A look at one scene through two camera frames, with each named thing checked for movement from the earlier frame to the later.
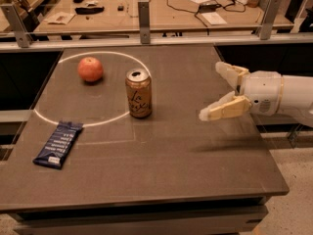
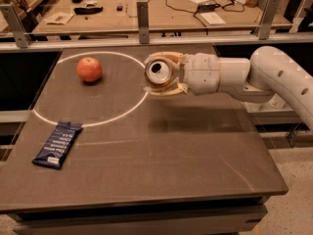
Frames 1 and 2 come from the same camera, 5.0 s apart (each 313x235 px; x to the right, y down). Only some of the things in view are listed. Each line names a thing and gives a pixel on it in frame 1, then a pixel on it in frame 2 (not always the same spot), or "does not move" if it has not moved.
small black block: [120, 8] does not move
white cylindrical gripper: [261, 91] → [202, 72]
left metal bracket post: [16, 24] does not move
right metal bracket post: [269, 17] does not move
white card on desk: [214, 19] does not move
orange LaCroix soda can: [138, 87] → [159, 72]
